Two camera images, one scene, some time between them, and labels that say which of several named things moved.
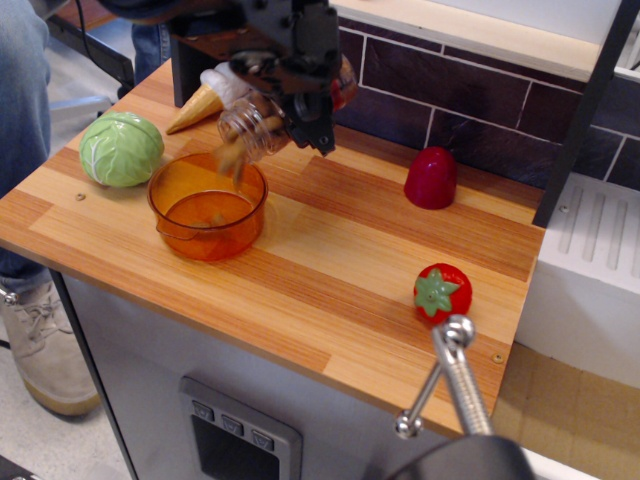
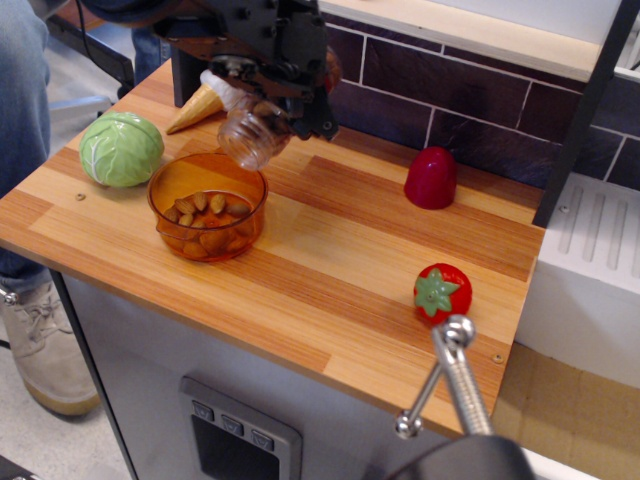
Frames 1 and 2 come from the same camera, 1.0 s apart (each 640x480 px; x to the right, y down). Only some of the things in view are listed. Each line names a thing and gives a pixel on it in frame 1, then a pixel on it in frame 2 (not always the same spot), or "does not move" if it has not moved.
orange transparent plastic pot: (200, 214) does not move
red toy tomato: (440, 291) does not move
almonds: (230, 159) to (200, 225)
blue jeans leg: (25, 121) does not move
